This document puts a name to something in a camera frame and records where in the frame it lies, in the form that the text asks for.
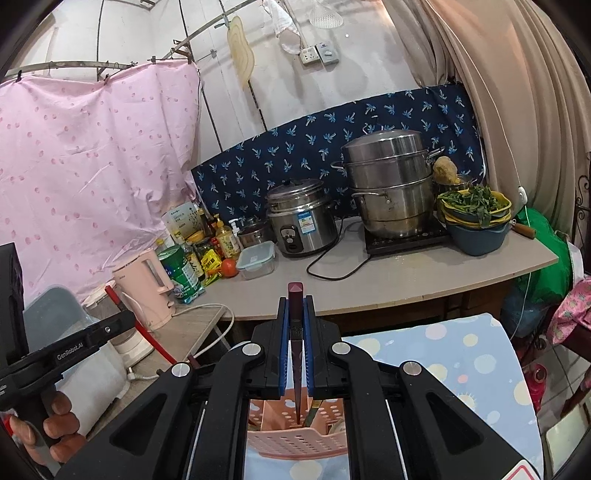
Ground small lidded steel pot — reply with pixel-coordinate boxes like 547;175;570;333
238;217;271;248

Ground white plastic strainer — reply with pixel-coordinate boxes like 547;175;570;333
308;0;344;30

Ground yellow oil bottle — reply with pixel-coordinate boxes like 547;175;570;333
215;220;241;257

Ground yellow snack packet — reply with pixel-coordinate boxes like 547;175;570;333
202;249;223;278

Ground navy palm print cloth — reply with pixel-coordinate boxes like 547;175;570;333
191;83;486;228

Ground black induction cooktop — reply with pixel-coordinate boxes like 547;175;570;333
364;226;451;257

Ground clear container blue lid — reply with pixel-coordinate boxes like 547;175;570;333
236;241;277;281

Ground blue polka dot tablecloth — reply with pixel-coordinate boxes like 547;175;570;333
242;311;544;480

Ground white hanging cloth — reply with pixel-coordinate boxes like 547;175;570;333
263;0;304;52

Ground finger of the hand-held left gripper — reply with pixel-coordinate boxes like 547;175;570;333
90;309;138;345

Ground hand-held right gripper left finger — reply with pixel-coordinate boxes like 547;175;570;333
55;295;293;480

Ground person's left hand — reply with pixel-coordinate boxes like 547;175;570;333
7;394;88;466

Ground green plastic bag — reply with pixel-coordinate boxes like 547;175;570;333
524;208;574;306

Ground steel rice cooker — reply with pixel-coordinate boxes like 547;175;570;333
265;179;338;258

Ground leafy greens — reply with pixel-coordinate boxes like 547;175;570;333
438;185;500;228

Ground beige countertop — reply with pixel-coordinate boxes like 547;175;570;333
225;216;571;322

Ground metal curtain rail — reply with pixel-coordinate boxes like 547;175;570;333
0;2;260;80

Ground white wall switch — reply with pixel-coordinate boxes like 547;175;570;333
316;41;341;65

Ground pink floral cloth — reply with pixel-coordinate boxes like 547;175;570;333
549;277;591;343

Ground blue plastic basin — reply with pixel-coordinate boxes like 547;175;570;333
444;217;511;257

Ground green tin can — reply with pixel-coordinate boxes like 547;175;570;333
159;244;204;304

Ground black power cable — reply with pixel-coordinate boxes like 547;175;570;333
307;217;371;282

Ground dark red chopstick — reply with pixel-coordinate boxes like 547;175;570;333
286;282;306;428

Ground grey-blue plastic bin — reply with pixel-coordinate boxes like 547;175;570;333
23;286;89;343

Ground pink spotted curtain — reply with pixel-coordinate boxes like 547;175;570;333
0;62;205;297

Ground bright red chopstick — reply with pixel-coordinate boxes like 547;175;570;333
104;284;180;366

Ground wooden side shelf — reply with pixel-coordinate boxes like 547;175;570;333
88;302;232;439

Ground beige curtain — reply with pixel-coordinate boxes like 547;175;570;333
383;0;591;241

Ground beige wavy cutting board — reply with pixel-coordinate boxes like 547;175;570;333
226;16;256;89

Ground steel steamer pot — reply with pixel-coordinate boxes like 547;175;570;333
330;129;447;239

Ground white cord with switch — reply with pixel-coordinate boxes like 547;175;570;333
455;28;530;205

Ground pink perforated utensil basket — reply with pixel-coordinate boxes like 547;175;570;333
246;397;350;459

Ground white flower print carton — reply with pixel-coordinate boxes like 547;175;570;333
166;203;204;245

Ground white power cable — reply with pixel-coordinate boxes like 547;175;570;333
174;302;236;366

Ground pink electric kettle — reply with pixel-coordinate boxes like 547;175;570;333
113;249;177;331

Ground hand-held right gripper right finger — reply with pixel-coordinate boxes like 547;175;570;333
302;295;539;480

